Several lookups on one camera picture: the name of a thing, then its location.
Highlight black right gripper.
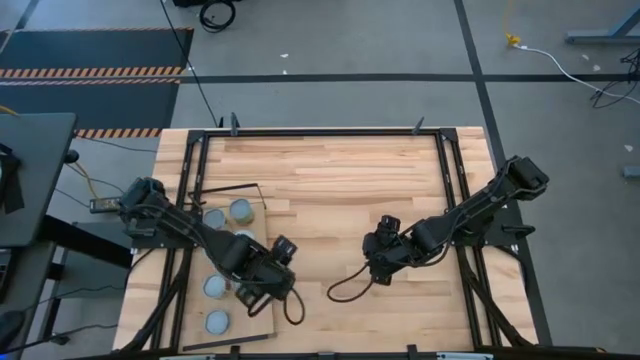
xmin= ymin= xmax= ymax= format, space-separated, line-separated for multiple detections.
xmin=362 ymin=233 xmax=409 ymax=287

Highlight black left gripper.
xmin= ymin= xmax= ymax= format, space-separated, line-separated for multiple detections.
xmin=234 ymin=258 xmax=297 ymax=319

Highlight grey cup bottom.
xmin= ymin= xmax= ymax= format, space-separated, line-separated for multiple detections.
xmin=203 ymin=309 xmax=232 ymax=336

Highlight teal yellow carrots can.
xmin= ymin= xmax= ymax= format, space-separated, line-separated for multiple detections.
xmin=203 ymin=207 xmax=228 ymax=231

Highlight green red spaghetti can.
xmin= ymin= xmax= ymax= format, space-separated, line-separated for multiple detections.
xmin=228 ymin=198 xmax=256 ymax=225

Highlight black desk underframe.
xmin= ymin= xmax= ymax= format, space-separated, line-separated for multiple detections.
xmin=0 ymin=214 xmax=135 ymax=360

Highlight black power adapter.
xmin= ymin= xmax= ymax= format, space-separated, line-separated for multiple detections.
xmin=89 ymin=197 xmax=122 ymax=213

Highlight black desk top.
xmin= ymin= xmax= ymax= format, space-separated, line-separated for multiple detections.
xmin=0 ymin=112 xmax=79 ymax=249

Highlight black hazard striped floor mat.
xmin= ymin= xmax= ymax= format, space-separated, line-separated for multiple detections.
xmin=0 ymin=79 xmax=180 ymax=140
xmin=0 ymin=27 xmax=195 ymax=80

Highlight grey metal stand leg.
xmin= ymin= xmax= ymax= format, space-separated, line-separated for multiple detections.
xmin=564 ymin=3 xmax=640 ymax=46

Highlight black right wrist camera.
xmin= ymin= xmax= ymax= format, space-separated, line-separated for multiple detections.
xmin=375 ymin=214 xmax=402 ymax=237

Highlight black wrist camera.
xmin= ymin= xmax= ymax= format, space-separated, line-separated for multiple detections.
xmin=375 ymin=214 xmax=402 ymax=237
xmin=272 ymin=235 xmax=300 ymax=265

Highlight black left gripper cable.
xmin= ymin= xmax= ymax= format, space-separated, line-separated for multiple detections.
xmin=282 ymin=287 xmax=307 ymax=327

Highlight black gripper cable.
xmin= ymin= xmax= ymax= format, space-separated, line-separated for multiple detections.
xmin=326 ymin=262 xmax=376 ymax=304
xmin=282 ymin=287 xmax=307 ymax=327

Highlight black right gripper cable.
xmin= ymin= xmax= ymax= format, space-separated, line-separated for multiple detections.
xmin=326 ymin=262 xmax=376 ymax=304

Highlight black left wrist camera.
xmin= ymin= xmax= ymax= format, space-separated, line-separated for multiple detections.
xmin=272 ymin=235 xmax=300 ymax=265

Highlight black table frame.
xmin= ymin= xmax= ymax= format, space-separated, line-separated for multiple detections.
xmin=112 ymin=127 xmax=554 ymax=360

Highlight long black floor cable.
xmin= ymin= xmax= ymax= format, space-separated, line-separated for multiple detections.
xmin=158 ymin=0 xmax=222 ymax=127

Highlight yellow plug and cable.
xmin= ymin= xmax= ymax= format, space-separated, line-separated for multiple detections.
xmin=502 ymin=0 xmax=522 ymax=49

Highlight white floor cable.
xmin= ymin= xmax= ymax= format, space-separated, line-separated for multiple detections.
xmin=514 ymin=43 xmax=640 ymax=107

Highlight tangled black floor cables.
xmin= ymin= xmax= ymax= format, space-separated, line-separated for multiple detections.
xmin=589 ymin=47 xmax=640 ymax=110

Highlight coiled black cable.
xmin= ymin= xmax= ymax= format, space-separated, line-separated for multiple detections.
xmin=198 ymin=0 xmax=237 ymax=34

